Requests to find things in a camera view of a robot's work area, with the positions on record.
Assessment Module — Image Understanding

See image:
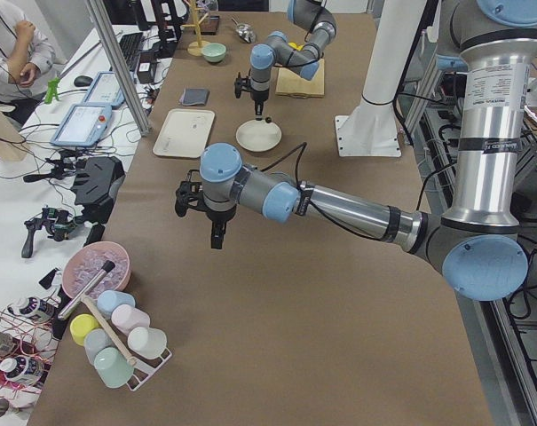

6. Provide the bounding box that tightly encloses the yellow cup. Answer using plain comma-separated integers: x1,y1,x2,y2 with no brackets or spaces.
70,313,100,346

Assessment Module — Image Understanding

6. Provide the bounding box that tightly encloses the upper whole lemon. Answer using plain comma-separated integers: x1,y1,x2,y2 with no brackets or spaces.
288,42,304,51

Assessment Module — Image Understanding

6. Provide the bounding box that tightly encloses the beige round plate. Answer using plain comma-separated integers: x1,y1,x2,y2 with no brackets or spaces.
236,120,282,153

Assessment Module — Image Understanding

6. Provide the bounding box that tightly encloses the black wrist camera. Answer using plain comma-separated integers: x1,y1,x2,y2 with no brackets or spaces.
174,169,206,217
233,73,251,99

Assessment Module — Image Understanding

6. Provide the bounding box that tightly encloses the pink ice bucket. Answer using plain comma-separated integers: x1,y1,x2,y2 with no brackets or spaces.
62,241,131,299

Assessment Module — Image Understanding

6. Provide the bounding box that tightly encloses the seated person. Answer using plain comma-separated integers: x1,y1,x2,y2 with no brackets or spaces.
0,0,59,107

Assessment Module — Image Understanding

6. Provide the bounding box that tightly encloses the mint green cup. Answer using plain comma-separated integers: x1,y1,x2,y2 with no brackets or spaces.
94,347,134,389

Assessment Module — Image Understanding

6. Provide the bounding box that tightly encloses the wooden cup rack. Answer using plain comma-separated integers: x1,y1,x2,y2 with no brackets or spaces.
182,0,209,57

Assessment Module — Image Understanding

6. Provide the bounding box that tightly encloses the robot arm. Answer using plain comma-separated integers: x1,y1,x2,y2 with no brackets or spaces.
198,1,537,301
243,0,337,120

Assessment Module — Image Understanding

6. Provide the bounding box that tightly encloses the steel ice scoop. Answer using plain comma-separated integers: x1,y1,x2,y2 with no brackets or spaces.
232,18,257,43

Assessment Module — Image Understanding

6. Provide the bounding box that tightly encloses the mint green bowl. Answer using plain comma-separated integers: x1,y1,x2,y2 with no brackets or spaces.
201,43,227,64

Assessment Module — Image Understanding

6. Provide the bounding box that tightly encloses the aluminium frame post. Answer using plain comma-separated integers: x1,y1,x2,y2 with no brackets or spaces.
84,0,150,137

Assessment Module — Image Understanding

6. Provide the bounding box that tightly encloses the bamboo cutting board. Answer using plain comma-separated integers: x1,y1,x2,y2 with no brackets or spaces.
275,59,325,99

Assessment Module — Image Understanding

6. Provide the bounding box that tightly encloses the grey folded cloth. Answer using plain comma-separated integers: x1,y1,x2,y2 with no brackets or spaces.
179,88,209,107

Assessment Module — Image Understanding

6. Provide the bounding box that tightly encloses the black handled steel scoop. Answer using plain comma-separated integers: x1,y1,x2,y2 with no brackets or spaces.
57,260,115,320

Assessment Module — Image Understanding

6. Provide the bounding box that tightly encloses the upper teach pendant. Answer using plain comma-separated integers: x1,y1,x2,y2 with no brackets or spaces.
50,103,113,148

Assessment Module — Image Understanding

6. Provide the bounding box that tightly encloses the black keyboard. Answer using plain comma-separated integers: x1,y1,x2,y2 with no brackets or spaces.
119,32,144,72

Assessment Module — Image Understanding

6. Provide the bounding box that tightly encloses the lilac white cup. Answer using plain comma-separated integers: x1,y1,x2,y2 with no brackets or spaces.
111,304,151,335

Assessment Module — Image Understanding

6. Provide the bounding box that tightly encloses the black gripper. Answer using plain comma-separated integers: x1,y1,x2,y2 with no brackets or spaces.
203,194,237,249
249,79,269,116

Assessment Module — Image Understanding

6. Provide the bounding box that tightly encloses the white rabbit tray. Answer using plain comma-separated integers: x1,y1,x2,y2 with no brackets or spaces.
153,108,215,159

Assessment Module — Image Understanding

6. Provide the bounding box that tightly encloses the light blue cup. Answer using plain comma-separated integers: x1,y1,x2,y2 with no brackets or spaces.
96,290,136,318

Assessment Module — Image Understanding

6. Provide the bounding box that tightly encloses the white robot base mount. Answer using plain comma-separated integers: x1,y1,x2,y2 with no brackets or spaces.
336,0,438,157

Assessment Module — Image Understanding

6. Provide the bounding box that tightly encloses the pastel cup rack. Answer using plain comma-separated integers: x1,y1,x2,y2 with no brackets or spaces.
82,296,173,391

